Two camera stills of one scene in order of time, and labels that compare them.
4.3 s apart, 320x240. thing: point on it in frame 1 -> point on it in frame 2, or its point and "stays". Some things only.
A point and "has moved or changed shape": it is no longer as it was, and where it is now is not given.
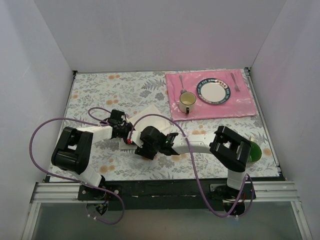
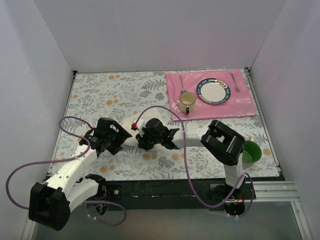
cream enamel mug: (186, 101) stays
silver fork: (236, 86) stays
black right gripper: (139, 151) -> (144, 141)
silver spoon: (183, 90) stays
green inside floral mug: (255, 152) stays
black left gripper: (128, 136) -> (119, 135)
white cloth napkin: (150, 117) has moved or changed shape
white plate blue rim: (213, 91) stays
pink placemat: (239, 103) stays
